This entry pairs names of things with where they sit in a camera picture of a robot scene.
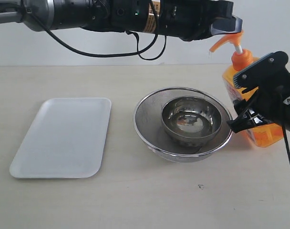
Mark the orange pump soap bottle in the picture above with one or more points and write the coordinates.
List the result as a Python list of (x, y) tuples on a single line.
[(262, 136)]

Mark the large steel mesh colander bowl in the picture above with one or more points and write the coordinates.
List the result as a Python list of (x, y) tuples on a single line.
[(147, 124)]

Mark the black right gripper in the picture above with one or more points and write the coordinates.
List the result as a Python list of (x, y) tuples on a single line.
[(269, 104)]

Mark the small stainless steel bowl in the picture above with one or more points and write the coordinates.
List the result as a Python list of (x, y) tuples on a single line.
[(191, 119)]

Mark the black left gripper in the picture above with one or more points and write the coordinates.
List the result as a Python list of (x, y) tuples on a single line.
[(192, 20)]

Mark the white rectangular plastic tray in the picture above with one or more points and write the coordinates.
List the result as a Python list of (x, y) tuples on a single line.
[(65, 140)]

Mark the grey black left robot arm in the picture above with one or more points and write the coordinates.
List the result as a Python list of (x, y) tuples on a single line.
[(91, 15)]

